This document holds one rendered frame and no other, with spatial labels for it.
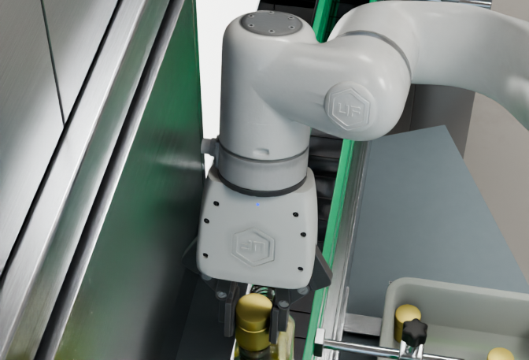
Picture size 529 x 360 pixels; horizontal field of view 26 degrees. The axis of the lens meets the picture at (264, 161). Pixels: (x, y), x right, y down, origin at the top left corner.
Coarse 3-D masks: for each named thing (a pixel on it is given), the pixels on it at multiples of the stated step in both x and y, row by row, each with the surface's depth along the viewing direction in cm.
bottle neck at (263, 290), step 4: (256, 284) 112; (252, 288) 111; (256, 288) 111; (260, 288) 112; (264, 288) 112; (268, 288) 112; (272, 288) 111; (252, 292) 111; (256, 292) 112; (260, 292) 112; (264, 292) 113; (268, 292) 112; (272, 292) 112; (268, 296) 113; (272, 296) 112; (272, 300) 110
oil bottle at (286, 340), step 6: (288, 324) 115; (294, 324) 117; (288, 330) 115; (294, 330) 118; (282, 336) 114; (288, 336) 115; (282, 342) 114; (288, 342) 114; (276, 348) 113; (282, 348) 114; (288, 348) 114; (234, 354) 115; (276, 354) 114; (282, 354) 114; (288, 354) 114
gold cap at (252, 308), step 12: (240, 300) 104; (252, 300) 104; (264, 300) 104; (240, 312) 103; (252, 312) 103; (264, 312) 103; (240, 324) 103; (252, 324) 102; (264, 324) 103; (240, 336) 105; (252, 336) 104; (264, 336) 104; (252, 348) 105; (264, 348) 105
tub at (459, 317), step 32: (416, 288) 150; (448, 288) 149; (480, 288) 149; (384, 320) 145; (448, 320) 153; (480, 320) 151; (512, 320) 150; (448, 352) 150; (480, 352) 150; (512, 352) 150
